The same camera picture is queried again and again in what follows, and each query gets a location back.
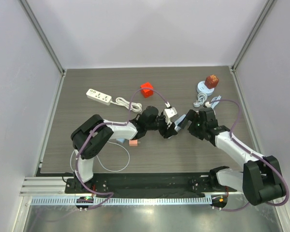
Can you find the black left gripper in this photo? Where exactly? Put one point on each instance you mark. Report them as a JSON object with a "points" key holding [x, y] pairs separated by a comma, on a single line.
{"points": [[167, 133]]}

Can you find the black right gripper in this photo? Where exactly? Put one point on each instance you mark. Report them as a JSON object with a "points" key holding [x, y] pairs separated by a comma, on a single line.
{"points": [[195, 124]]}

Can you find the pink plug adapter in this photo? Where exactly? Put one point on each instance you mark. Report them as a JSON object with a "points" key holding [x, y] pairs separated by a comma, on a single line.
{"points": [[133, 143]]}

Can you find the orange-red cube socket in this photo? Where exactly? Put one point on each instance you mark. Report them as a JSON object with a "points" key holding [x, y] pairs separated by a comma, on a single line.
{"points": [[146, 90]]}

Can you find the light blue charger plug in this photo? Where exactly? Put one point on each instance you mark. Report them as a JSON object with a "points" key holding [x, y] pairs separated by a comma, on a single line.
{"points": [[121, 140]]}

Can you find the white power strip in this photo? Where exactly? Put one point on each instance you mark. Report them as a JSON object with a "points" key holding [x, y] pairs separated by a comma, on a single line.
{"points": [[99, 97]]}

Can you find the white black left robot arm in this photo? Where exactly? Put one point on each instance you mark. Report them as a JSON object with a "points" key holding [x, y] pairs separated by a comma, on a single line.
{"points": [[90, 138]]}

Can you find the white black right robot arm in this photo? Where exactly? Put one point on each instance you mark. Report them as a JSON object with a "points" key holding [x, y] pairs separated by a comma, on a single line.
{"points": [[253, 164]]}

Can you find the round light blue socket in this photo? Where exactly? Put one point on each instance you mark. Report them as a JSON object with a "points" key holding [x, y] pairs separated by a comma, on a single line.
{"points": [[202, 88]]}

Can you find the dark red cube adapter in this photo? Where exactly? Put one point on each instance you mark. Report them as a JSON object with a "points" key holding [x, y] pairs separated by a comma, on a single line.
{"points": [[211, 81]]}

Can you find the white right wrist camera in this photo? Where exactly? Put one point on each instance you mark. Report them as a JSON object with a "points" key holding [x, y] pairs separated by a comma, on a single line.
{"points": [[207, 105]]}

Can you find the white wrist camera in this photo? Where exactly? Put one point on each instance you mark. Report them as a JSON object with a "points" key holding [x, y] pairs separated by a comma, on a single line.
{"points": [[207, 105], [170, 114]]}

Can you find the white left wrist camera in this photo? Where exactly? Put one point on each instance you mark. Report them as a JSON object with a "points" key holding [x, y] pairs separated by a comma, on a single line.
{"points": [[170, 114]]}

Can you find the aluminium frame post right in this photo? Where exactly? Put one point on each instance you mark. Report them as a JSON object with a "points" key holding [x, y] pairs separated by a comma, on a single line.
{"points": [[253, 33]]}

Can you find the aluminium frame post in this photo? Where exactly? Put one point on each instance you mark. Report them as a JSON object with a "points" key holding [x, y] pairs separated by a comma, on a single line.
{"points": [[40, 32], [253, 33]]}

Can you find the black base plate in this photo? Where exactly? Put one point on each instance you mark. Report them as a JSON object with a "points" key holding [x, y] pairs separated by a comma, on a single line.
{"points": [[155, 185]]}

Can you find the white slotted cable duct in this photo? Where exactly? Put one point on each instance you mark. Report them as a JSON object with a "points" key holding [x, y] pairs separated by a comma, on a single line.
{"points": [[82, 201]]}

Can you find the aluminium rail front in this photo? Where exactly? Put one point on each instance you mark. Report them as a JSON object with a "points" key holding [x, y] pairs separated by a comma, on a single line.
{"points": [[44, 185]]}

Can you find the aluminium frame post left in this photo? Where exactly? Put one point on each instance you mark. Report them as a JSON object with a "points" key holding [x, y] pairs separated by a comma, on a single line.
{"points": [[40, 32]]}

